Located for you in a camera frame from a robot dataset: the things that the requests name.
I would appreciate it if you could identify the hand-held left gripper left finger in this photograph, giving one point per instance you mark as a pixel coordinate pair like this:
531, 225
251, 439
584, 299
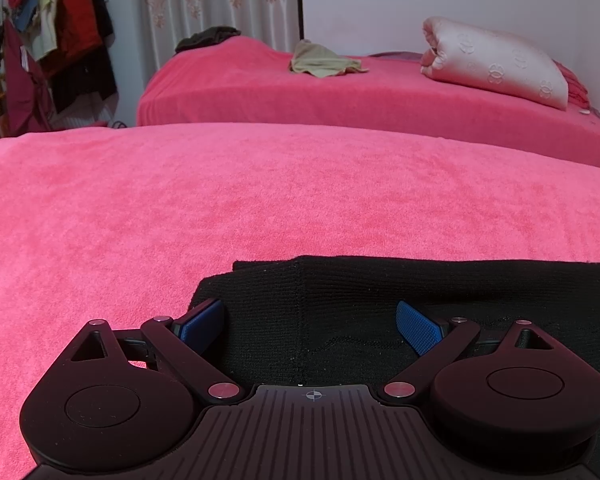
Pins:
200, 325

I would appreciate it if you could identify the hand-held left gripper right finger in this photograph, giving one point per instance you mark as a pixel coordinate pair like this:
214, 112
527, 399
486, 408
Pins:
420, 327

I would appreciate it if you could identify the black knit pants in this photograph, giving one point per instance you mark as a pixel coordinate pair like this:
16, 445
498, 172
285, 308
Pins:
480, 300

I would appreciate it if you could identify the light pink fleece blanket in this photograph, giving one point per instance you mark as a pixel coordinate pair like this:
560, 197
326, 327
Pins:
180, 200

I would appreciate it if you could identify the bed with red-pink cover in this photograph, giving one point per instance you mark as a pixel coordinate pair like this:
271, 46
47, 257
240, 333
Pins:
330, 100

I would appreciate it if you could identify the hanging black coat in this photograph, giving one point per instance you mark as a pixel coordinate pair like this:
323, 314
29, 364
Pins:
97, 70

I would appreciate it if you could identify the folded pale pink quilt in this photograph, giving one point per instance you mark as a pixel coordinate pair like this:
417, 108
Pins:
500, 60

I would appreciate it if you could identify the folded red blanket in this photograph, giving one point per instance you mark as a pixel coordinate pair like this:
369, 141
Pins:
572, 87

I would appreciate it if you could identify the beige crumpled cloth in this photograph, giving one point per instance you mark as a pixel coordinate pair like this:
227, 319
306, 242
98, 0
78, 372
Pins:
320, 60

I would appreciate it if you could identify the dark crumpled cloth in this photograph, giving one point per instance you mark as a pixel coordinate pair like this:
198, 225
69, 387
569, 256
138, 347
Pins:
207, 37

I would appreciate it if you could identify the hanging dark red garment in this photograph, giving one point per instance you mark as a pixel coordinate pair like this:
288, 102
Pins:
22, 90

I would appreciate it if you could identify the white patterned curtain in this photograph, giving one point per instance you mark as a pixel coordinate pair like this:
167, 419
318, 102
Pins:
205, 0

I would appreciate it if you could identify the hanging red jacket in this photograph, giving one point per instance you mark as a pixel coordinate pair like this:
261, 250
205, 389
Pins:
75, 15

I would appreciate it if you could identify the hanging cream shirt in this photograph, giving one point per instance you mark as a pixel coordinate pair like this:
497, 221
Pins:
45, 25

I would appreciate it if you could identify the hanging blue cloth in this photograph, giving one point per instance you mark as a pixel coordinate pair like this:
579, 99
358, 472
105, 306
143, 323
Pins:
26, 12

